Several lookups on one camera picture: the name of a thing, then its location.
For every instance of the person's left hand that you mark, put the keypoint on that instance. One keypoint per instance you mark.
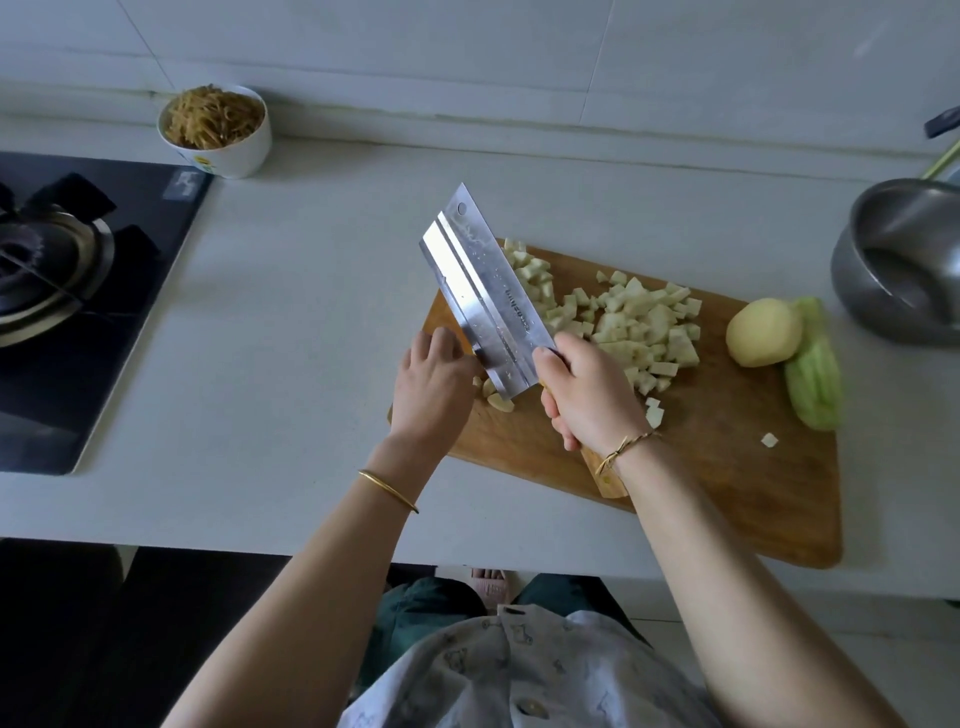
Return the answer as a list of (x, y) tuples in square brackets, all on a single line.
[(432, 398)]

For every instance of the person's right hand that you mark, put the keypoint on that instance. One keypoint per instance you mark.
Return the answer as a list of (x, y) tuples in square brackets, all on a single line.
[(593, 393)]

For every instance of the pile of garlic cloves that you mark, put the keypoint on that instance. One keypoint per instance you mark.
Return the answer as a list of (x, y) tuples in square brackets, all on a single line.
[(498, 399)]

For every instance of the pile of white diced vegetable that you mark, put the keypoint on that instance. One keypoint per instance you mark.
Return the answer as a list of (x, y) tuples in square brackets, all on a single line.
[(638, 330)]

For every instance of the peeled yellow potato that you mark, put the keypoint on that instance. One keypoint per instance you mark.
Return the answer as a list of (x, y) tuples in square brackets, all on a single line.
[(765, 332)]

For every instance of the peeled green cucumber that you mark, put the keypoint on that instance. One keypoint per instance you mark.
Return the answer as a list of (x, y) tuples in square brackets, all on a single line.
[(815, 383)]

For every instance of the person's left forearm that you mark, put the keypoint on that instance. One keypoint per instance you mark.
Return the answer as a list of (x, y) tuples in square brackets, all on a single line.
[(293, 615)]

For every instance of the person's right forearm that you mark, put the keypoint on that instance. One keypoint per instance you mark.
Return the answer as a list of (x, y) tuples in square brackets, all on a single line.
[(750, 600)]

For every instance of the person's right foot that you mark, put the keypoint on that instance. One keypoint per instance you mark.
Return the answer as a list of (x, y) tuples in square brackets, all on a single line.
[(488, 582)]

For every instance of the gold bangle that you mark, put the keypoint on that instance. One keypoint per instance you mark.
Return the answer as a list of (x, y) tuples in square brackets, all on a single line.
[(387, 489)]

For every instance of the wooden cutting board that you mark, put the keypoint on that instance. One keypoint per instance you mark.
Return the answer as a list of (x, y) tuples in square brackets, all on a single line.
[(735, 480)]

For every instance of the dark green trousers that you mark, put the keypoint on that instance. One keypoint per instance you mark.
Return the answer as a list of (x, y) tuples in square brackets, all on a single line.
[(405, 608)]

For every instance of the white patterned garment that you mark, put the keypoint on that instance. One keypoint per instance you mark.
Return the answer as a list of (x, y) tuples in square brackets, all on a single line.
[(525, 675)]

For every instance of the deep stainless steel bowl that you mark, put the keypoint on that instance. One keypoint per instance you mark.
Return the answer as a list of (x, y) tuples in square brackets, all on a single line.
[(908, 263)]

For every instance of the black gas stove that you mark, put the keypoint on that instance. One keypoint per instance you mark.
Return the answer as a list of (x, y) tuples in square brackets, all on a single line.
[(90, 375)]

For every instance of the white bowl of noodles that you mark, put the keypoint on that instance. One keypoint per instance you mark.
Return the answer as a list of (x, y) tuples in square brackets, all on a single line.
[(215, 128)]

